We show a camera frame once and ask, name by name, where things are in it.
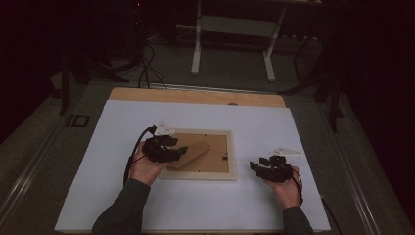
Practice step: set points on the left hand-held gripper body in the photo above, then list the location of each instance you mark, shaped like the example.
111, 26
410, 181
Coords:
155, 150

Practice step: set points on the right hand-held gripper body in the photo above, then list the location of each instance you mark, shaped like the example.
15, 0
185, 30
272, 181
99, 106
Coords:
277, 171

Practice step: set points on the wooden picture frame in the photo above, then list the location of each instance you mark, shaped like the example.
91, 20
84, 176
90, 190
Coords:
215, 156

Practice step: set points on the person's left hand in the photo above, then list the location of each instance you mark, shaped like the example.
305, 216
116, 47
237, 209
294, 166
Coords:
143, 169

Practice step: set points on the person's right hand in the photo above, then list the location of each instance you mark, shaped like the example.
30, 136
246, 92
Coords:
288, 194

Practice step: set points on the white table mat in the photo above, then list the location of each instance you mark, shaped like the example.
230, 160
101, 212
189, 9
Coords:
195, 205

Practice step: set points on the small round table grommet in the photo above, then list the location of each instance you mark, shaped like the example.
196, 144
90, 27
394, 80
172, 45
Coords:
232, 103

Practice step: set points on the black metal stand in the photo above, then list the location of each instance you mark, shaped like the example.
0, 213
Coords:
334, 98
65, 84

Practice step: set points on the dark equipment stand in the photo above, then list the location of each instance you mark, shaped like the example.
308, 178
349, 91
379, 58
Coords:
135, 36

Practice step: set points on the metal floor rail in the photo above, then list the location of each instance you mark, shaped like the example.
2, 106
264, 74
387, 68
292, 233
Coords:
208, 88
355, 182
26, 176

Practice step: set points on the black floor bracket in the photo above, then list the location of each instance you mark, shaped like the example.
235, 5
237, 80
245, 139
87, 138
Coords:
78, 120

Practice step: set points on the white desk frame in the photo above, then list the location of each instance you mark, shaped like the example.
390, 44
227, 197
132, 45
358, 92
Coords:
238, 26

